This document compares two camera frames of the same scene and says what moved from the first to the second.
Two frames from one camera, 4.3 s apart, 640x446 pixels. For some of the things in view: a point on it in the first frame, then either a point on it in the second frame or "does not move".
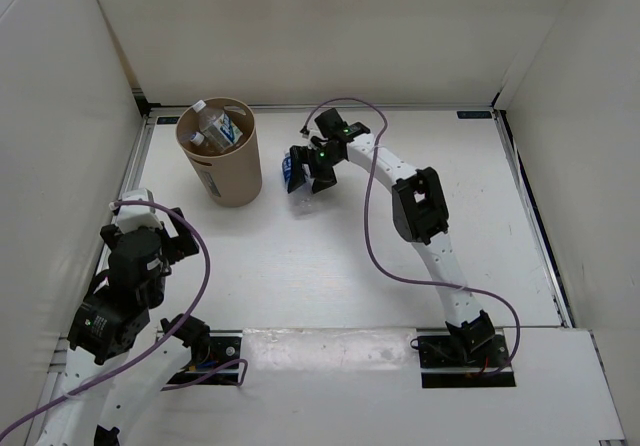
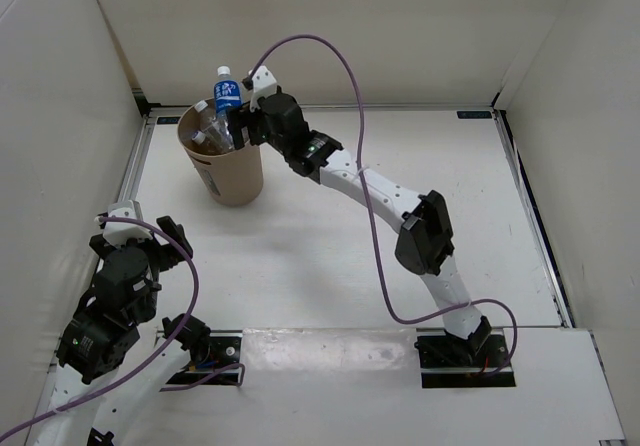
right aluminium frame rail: [536, 222] does not move
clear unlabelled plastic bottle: [197, 138] does not move
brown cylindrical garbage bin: [233, 178] does not move
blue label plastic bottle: [286, 167] → [228, 93]
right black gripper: [300, 155] → [242, 118]
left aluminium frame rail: [133, 172] does not move
